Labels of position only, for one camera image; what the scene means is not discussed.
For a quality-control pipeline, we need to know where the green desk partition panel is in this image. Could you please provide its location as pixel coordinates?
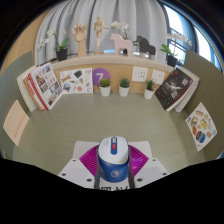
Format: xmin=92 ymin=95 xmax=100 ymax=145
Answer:
xmin=181 ymin=49 xmax=224 ymax=161
xmin=0 ymin=50 xmax=34 ymax=159

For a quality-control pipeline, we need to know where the white spiral-bound book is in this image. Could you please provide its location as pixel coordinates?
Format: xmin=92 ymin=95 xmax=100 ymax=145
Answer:
xmin=173 ymin=66 xmax=201 ymax=114

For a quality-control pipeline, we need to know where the dark-framed window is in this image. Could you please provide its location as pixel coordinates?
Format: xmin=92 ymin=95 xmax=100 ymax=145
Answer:
xmin=163 ymin=3 xmax=221 ymax=73

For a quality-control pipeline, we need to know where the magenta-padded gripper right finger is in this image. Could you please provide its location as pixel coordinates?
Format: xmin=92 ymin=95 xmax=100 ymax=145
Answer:
xmin=126 ymin=144 xmax=170 ymax=190

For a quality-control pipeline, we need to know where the grey curtain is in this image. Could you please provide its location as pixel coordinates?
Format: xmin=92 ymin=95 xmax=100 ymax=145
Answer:
xmin=34 ymin=0 xmax=171 ymax=66

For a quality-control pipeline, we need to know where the red and white magazine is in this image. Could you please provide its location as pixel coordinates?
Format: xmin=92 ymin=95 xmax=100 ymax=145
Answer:
xmin=27 ymin=61 xmax=64 ymax=111

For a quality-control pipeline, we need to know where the black wooden horse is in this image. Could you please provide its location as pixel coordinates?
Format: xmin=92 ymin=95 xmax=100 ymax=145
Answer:
xmin=134 ymin=35 xmax=157 ymax=60

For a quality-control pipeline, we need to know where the black book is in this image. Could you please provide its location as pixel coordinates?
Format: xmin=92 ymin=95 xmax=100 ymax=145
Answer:
xmin=154 ymin=67 xmax=195 ymax=112

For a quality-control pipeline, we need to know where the blue and white computer mouse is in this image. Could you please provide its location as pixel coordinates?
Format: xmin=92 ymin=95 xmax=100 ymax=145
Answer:
xmin=96 ymin=135 xmax=130 ymax=184

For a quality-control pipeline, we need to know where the white orchid in black pot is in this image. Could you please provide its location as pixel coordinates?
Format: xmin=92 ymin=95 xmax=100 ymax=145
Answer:
xmin=110 ymin=20 xmax=139 ymax=51
xmin=35 ymin=29 xmax=71 ymax=62
xmin=159 ymin=32 xmax=194 ymax=68

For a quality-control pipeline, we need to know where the colourful sticker sheet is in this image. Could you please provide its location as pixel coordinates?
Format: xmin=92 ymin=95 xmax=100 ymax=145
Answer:
xmin=185 ymin=101 xmax=218 ymax=152

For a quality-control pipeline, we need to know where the brown book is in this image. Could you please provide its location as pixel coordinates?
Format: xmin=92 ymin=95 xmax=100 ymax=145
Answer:
xmin=23 ymin=75 xmax=46 ymax=112

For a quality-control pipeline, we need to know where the white mouse pad with drawing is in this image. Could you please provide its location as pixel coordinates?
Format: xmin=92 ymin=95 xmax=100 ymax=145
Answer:
xmin=72 ymin=140 xmax=154 ymax=191

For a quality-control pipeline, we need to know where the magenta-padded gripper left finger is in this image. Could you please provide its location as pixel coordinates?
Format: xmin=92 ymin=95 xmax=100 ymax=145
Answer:
xmin=58 ymin=144 xmax=101 ymax=190

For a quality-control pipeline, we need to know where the wooden hand model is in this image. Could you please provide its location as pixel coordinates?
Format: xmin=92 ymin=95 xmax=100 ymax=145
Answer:
xmin=71 ymin=23 xmax=89 ymax=58

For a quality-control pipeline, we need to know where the white illustrated card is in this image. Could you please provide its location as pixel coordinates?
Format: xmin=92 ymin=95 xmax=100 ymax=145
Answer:
xmin=59 ymin=67 xmax=94 ymax=95

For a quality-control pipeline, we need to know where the small plant in white pot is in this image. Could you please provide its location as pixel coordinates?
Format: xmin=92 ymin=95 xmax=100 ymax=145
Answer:
xmin=118 ymin=77 xmax=131 ymax=98
xmin=98 ymin=77 xmax=112 ymax=98
xmin=143 ymin=78 xmax=156 ymax=100

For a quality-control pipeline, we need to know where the beige card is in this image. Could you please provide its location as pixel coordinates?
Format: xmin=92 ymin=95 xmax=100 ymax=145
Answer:
xmin=2 ymin=99 xmax=31 ymax=147

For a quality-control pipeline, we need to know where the white wall socket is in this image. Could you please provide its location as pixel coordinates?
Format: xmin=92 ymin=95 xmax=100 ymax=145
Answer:
xmin=150 ymin=68 xmax=167 ymax=86
xmin=131 ymin=65 xmax=149 ymax=83

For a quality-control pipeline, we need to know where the wooden artist mannequin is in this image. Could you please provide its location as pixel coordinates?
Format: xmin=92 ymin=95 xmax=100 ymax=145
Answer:
xmin=92 ymin=15 xmax=110 ymax=55

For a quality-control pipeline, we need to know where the purple round number sign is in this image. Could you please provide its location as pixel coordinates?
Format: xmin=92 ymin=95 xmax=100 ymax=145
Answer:
xmin=92 ymin=67 xmax=112 ymax=88

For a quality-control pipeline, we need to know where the pink wooden horse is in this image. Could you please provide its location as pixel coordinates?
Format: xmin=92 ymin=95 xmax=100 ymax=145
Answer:
xmin=109 ymin=32 xmax=134 ymax=57

